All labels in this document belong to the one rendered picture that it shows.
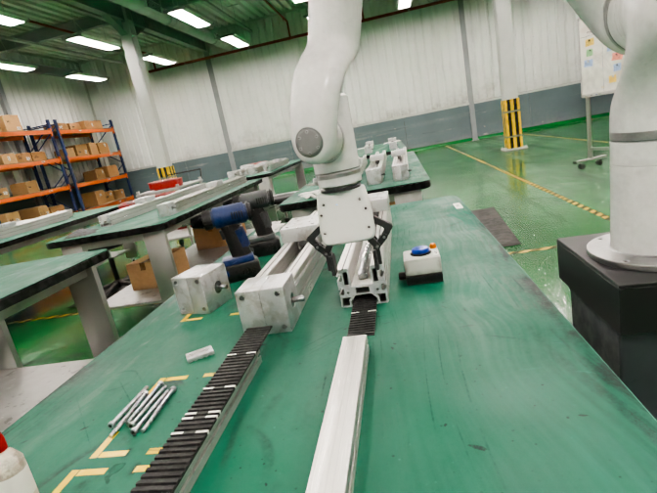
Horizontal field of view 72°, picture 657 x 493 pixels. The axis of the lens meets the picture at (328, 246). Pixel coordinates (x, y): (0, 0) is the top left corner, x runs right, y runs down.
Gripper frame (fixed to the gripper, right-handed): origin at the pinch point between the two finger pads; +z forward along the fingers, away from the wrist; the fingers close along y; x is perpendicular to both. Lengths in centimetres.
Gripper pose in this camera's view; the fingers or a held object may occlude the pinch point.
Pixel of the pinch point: (355, 265)
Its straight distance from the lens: 87.2
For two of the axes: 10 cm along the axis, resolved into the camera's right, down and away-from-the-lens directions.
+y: 9.7, -1.5, -1.9
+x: 1.4, -2.7, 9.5
